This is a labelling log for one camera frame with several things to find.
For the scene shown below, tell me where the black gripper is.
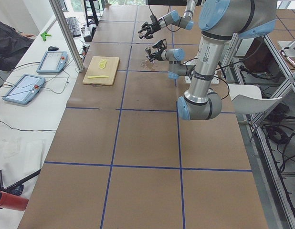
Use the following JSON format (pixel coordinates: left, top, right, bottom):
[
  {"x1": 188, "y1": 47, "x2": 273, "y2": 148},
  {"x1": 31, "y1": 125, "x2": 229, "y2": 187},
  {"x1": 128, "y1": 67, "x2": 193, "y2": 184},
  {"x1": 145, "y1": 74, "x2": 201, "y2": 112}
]
[
  {"x1": 147, "y1": 47, "x2": 167, "y2": 62},
  {"x1": 138, "y1": 21, "x2": 161, "y2": 40}
]

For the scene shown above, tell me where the steel jigger measuring cup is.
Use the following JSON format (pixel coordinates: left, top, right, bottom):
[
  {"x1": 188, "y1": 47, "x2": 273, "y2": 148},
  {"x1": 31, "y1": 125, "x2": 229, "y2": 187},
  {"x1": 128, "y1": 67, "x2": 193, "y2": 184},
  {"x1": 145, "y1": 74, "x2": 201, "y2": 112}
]
[{"x1": 145, "y1": 47, "x2": 152, "y2": 60}]

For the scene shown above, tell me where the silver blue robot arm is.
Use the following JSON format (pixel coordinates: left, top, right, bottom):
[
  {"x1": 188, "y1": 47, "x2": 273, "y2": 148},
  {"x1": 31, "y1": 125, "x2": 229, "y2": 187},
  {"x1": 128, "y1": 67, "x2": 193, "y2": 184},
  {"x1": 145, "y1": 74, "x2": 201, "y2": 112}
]
[
  {"x1": 147, "y1": 0, "x2": 277, "y2": 120},
  {"x1": 138, "y1": 0, "x2": 202, "y2": 40}
]

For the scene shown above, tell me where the wooden cutting board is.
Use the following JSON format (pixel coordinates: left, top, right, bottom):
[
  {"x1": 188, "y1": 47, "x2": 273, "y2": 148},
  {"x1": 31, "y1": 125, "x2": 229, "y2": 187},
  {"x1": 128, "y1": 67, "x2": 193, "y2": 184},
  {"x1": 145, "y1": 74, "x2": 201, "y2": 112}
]
[{"x1": 83, "y1": 56, "x2": 120, "y2": 86}]

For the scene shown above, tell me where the yellow plastic knife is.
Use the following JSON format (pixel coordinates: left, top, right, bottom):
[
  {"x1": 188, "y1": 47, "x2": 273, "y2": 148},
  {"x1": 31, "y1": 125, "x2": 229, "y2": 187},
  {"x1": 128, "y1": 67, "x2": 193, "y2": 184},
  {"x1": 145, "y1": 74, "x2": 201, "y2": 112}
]
[{"x1": 87, "y1": 75, "x2": 109, "y2": 79}]

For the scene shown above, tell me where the black keyboard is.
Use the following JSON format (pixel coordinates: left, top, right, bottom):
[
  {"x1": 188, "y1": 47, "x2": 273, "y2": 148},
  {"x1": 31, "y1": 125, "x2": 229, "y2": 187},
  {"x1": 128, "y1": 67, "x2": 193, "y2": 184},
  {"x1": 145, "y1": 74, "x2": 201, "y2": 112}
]
[{"x1": 65, "y1": 17, "x2": 81, "y2": 37}]

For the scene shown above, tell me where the black computer mouse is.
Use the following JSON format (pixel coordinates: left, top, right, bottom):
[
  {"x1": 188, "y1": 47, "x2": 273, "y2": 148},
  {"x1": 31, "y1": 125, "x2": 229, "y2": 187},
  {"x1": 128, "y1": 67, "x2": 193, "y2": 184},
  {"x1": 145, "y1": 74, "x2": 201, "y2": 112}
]
[{"x1": 48, "y1": 46, "x2": 59, "y2": 52}]

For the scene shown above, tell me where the far blue teach pendant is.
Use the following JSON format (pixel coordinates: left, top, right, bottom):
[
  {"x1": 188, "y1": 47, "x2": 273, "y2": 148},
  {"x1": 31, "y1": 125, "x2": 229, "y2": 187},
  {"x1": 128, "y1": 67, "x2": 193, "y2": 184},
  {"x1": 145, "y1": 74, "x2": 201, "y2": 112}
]
[{"x1": 36, "y1": 51, "x2": 68, "y2": 74}]

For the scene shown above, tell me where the blue teach pendant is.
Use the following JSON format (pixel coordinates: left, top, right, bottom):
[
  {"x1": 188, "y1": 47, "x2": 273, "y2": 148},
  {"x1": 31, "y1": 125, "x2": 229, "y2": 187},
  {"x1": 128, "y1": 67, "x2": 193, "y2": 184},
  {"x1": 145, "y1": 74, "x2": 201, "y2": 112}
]
[
  {"x1": 36, "y1": 51, "x2": 68, "y2": 74},
  {"x1": 2, "y1": 74, "x2": 45, "y2": 105}
]

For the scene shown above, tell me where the green plastic clamp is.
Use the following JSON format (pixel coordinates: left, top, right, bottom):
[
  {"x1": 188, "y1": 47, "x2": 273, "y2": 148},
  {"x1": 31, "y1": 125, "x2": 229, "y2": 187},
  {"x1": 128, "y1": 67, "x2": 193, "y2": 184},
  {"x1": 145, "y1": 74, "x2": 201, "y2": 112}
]
[{"x1": 40, "y1": 31, "x2": 51, "y2": 42}]

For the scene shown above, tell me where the white chair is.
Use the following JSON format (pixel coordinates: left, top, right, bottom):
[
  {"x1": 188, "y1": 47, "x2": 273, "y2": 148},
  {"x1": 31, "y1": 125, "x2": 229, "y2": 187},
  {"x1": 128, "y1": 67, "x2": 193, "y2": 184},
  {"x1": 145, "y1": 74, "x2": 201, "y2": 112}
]
[{"x1": 228, "y1": 84, "x2": 282, "y2": 115}]

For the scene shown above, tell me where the near blue teach pendant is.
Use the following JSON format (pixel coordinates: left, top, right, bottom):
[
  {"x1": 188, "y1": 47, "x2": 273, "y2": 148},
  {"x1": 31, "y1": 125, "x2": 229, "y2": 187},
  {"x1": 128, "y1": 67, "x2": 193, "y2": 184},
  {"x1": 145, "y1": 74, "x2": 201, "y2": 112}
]
[{"x1": 2, "y1": 74, "x2": 45, "y2": 105}]

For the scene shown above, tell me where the black jacket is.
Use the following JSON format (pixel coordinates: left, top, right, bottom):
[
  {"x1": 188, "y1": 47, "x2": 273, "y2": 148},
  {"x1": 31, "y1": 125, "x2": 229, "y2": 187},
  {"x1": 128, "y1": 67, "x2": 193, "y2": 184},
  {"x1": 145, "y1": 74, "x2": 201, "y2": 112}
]
[{"x1": 0, "y1": 21, "x2": 35, "y2": 72}]

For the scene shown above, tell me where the red cylinder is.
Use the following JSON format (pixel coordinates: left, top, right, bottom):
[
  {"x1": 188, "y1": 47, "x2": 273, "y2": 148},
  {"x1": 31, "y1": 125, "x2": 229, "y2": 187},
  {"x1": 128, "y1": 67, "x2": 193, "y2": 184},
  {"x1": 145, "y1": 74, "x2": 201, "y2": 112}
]
[{"x1": 0, "y1": 191, "x2": 29, "y2": 211}]

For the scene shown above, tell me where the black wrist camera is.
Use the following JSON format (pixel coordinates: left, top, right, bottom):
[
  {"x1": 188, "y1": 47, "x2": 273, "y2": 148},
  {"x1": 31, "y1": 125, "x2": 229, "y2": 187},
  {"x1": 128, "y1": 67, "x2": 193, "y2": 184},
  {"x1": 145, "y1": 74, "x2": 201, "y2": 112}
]
[
  {"x1": 152, "y1": 39, "x2": 167, "y2": 51},
  {"x1": 150, "y1": 14, "x2": 158, "y2": 24}
]

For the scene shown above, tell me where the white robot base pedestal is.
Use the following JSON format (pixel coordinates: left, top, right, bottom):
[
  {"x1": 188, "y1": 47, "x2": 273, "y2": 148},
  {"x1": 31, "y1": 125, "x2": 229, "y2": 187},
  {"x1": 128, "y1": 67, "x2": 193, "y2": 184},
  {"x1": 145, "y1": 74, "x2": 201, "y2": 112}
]
[{"x1": 183, "y1": 57, "x2": 220, "y2": 84}]

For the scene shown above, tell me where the aluminium frame post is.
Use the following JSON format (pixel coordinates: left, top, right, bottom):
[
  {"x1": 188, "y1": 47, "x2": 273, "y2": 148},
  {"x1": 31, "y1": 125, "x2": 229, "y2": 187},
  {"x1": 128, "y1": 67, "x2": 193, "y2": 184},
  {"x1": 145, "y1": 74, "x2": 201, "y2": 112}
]
[{"x1": 49, "y1": 0, "x2": 84, "y2": 73}]

